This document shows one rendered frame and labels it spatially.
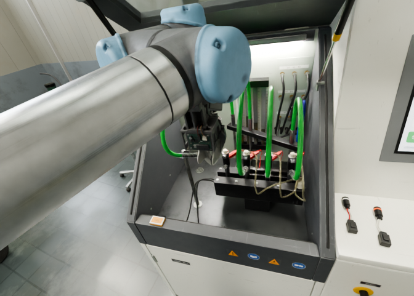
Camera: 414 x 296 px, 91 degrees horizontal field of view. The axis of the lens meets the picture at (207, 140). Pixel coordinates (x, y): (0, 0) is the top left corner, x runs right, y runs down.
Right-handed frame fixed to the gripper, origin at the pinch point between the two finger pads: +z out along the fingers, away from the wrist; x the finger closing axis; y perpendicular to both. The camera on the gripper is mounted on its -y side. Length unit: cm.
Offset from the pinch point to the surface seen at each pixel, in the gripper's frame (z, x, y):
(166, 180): 33, -33, -19
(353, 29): -23.8, 34.4, -27.2
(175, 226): 28.2, -16.0, 5.3
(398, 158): 11, 52, -18
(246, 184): 25.3, 6.5, -14.6
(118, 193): 123, -142, -71
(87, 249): 123, -131, -12
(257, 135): 13.7, 9.8, -31.8
